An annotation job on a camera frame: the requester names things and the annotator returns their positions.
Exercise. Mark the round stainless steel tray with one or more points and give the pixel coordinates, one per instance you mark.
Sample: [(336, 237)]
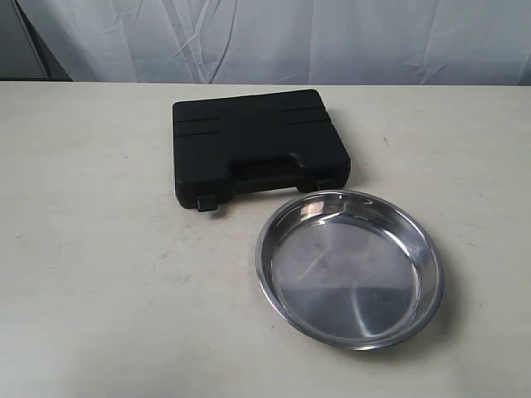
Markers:
[(349, 269)]

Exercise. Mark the black plastic tool case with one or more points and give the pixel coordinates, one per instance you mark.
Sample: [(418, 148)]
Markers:
[(233, 146)]

